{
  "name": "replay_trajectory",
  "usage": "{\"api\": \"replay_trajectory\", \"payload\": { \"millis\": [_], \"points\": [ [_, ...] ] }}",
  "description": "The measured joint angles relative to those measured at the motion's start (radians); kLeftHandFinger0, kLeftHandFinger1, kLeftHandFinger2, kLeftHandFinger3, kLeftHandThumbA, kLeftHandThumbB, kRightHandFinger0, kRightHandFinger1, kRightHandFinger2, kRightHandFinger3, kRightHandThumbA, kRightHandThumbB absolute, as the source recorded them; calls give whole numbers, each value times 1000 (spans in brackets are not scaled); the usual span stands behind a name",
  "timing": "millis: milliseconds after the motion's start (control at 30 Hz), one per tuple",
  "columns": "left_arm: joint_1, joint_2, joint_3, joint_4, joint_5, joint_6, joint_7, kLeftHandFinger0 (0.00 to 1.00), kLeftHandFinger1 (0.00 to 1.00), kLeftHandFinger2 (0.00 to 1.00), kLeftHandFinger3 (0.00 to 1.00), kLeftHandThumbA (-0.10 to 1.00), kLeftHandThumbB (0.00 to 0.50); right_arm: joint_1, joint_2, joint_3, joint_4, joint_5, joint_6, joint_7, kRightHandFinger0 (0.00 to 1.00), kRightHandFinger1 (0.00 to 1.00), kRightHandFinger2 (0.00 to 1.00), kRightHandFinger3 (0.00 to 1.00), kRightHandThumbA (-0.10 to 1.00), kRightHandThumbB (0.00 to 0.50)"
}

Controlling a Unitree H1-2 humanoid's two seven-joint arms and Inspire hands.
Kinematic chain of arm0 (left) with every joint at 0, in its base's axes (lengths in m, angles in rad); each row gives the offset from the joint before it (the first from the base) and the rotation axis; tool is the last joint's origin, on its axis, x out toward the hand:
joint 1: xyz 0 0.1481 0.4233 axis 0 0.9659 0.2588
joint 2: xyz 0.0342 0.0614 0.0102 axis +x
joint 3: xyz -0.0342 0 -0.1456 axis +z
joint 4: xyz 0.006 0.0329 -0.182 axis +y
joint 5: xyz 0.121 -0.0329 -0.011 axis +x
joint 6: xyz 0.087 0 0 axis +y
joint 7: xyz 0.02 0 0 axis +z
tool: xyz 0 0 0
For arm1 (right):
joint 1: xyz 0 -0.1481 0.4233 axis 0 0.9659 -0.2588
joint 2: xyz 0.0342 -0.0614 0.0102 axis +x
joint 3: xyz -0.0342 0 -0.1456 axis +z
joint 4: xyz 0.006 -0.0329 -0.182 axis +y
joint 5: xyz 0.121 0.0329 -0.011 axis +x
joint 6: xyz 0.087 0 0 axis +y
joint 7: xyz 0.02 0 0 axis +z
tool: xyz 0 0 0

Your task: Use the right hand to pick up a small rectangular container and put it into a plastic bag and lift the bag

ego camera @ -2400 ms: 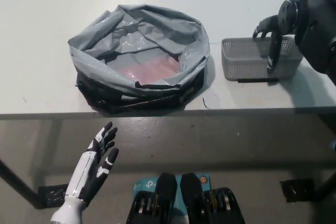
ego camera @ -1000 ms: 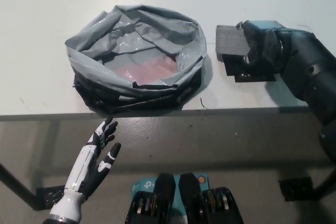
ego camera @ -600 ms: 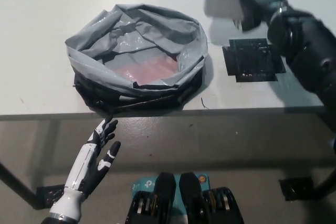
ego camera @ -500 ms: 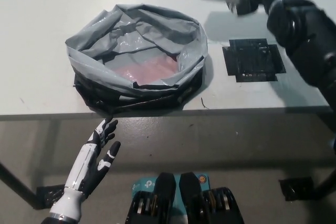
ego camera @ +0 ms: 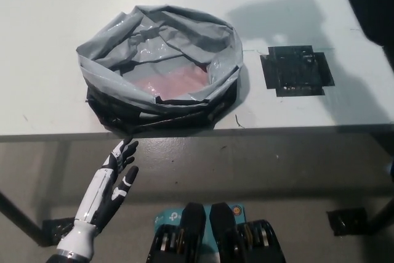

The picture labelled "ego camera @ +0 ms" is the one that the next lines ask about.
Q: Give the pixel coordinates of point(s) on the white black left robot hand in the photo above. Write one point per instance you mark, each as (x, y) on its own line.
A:
(101, 192)

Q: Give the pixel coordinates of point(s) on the grey black plastic bag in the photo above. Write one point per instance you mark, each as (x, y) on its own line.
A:
(107, 56)

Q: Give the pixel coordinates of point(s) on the teal TP-Link box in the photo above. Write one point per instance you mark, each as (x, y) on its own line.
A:
(167, 215)

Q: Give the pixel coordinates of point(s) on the black table leg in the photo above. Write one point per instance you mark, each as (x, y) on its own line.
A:
(18, 213)
(383, 213)

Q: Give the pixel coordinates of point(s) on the pink plastic sheet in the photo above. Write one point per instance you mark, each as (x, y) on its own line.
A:
(181, 82)

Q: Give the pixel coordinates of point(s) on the small dark twig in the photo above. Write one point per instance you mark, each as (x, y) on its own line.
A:
(238, 122)

